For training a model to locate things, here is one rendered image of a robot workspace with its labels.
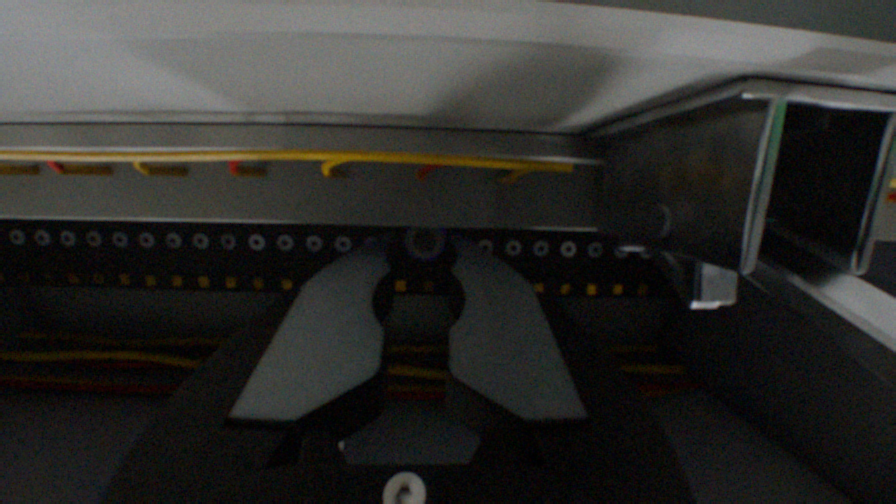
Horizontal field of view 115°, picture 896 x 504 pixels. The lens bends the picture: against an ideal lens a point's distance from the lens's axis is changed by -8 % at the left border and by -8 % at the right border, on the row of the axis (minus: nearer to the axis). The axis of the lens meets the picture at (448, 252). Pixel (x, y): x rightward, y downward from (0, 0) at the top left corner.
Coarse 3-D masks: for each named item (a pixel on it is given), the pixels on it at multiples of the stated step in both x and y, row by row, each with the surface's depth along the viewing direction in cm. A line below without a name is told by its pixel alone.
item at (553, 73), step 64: (0, 0) 2; (64, 0) 2; (128, 0) 2; (192, 0) 2; (256, 0) 2; (320, 0) 2; (384, 0) 2; (448, 0) 2; (512, 0) 2; (576, 0) 2; (640, 0) 2; (704, 0) 2; (768, 0) 2; (832, 0) 2; (0, 64) 3; (64, 64) 3; (128, 64) 3; (192, 64) 4; (256, 64) 4; (320, 64) 4; (384, 64) 4; (448, 64) 4; (512, 64) 3; (576, 64) 3; (640, 64) 3; (704, 64) 3; (768, 64) 3; (832, 64) 3; (512, 128) 7; (576, 128) 7
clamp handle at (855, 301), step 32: (768, 256) 4; (800, 256) 4; (704, 288) 5; (768, 288) 4; (800, 288) 3; (832, 288) 3; (864, 288) 3; (832, 320) 3; (864, 320) 3; (864, 352) 3
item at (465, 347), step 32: (448, 256) 12; (480, 256) 11; (480, 288) 9; (512, 288) 9; (480, 320) 8; (512, 320) 8; (544, 320) 8; (448, 352) 7; (480, 352) 7; (512, 352) 7; (544, 352) 7; (448, 384) 7; (480, 384) 6; (512, 384) 6; (544, 384) 6; (480, 416) 7; (512, 416) 6; (544, 416) 6; (576, 416) 6
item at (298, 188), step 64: (0, 192) 8; (64, 192) 8; (128, 192) 8; (192, 192) 8; (256, 192) 8; (320, 192) 8; (384, 192) 8; (448, 192) 8; (512, 192) 8; (576, 192) 8
